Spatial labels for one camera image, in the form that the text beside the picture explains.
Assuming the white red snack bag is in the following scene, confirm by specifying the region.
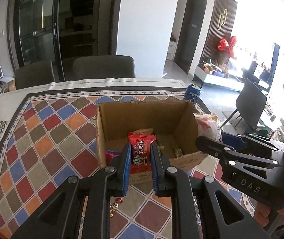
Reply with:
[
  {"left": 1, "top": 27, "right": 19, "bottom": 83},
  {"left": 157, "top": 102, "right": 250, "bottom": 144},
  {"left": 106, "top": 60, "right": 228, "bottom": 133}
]
[{"left": 194, "top": 113, "right": 223, "bottom": 142}]

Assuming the red snack packet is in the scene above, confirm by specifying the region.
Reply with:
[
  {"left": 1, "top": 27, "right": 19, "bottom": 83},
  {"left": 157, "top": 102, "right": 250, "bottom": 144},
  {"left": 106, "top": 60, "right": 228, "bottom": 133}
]
[{"left": 128, "top": 132, "right": 156, "bottom": 184}]

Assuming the brown cardboard box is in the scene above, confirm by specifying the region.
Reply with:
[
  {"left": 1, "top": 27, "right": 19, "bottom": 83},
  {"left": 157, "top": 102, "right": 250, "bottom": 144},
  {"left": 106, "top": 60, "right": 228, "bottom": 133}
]
[{"left": 96, "top": 100, "right": 207, "bottom": 171}]

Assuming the dark side chair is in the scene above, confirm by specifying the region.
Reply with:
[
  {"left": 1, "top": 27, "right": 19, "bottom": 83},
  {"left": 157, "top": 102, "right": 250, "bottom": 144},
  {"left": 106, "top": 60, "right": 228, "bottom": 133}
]
[{"left": 221, "top": 79, "right": 266, "bottom": 129}]

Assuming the dark dining chair right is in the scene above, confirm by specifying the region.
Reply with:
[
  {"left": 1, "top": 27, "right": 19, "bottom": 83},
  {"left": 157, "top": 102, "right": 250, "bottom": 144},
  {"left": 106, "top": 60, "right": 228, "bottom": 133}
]
[{"left": 72, "top": 56, "right": 135, "bottom": 80}]

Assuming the dark dining chair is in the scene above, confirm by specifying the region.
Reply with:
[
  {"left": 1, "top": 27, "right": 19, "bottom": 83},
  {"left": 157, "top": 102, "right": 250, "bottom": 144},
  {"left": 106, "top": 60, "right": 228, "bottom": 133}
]
[
  {"left": 72, "top": 56, "right": 135, "bottom": 80},
  {"left": 15, "top": 61, "right": 56, "bottom": 90}
]

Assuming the dark dining chair left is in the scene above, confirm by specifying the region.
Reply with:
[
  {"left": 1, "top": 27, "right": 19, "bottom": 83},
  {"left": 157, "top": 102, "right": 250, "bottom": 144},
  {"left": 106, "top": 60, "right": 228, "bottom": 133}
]
[{"left": 15, "top": 61, "right": 56, "bottom": 90}]

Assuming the blue Pepsi can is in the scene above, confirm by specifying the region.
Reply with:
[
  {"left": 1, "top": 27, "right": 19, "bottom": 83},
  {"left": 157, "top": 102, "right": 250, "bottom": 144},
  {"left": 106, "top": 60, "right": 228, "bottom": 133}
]
[{"left": 184, "top": 83, "right": 201, "bottom": 105}]

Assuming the red balloon decoration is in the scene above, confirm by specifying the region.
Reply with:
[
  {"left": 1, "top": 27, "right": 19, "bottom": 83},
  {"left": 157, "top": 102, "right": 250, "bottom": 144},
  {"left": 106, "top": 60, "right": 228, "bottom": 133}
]
[{"left": 217, "top": 36, "right": 237, "bottom": 60}]

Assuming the small red gold candy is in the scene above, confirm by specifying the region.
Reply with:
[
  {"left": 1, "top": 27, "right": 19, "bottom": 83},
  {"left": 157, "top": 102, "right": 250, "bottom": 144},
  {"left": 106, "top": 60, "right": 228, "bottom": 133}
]
[{"left": 109, "top": 197, "right": 123, "bottom": 218}]

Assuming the pink snack packet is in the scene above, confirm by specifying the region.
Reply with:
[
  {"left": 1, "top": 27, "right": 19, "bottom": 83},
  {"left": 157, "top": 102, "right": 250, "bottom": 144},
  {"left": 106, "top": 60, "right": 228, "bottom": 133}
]
[{"left": 105, "top": 150, "right": 121, "bottom": 166}]

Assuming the white low TV cabinet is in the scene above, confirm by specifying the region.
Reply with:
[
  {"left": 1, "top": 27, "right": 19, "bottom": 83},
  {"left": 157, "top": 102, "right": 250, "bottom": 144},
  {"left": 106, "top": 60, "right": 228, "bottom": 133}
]
[{"left": 194, "top": 66, "right": 244, "bottom": 92}]

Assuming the colourful diamond pattern tablecloth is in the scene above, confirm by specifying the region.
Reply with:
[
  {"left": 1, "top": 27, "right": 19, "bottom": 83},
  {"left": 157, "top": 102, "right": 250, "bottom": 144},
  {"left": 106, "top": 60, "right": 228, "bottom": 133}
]
[{"left": 0, "top": 87, "right": 256, "bottom": 238}]

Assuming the black glass sliding door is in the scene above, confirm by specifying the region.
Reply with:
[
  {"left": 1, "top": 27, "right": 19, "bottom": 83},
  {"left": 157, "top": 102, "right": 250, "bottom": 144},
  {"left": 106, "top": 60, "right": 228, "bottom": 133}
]
[{"left": 8, "top": 0, "right": 121, "bottom": 81}]

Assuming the person's right hand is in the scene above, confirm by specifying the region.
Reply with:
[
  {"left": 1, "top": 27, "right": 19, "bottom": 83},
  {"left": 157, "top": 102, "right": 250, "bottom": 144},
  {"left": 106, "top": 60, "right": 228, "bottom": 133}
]
[{"left": 253, "top": 198, "right": 284, "bottom": 229}]

